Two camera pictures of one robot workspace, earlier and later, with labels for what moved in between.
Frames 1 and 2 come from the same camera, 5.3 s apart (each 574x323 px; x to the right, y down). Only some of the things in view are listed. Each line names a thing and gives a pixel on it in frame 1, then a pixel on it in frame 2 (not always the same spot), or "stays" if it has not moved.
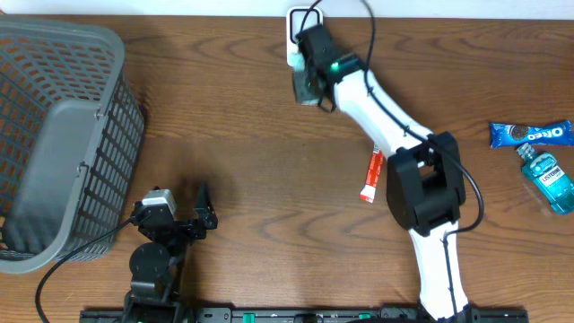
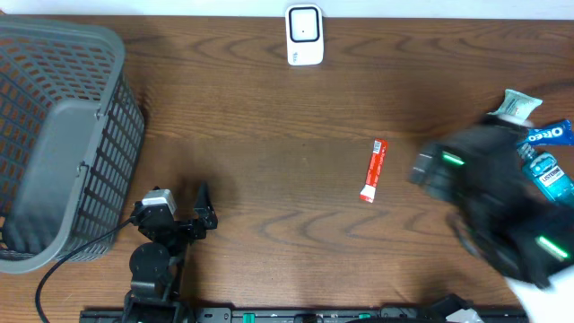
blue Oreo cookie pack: (551, 134) stays
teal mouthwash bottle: (545, 173) stays
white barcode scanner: (299, 19) stays
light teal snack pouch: (296, 60) -> (517, 107)
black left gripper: (206, 214) stays
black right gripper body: (313, 71) -> (444, 182)
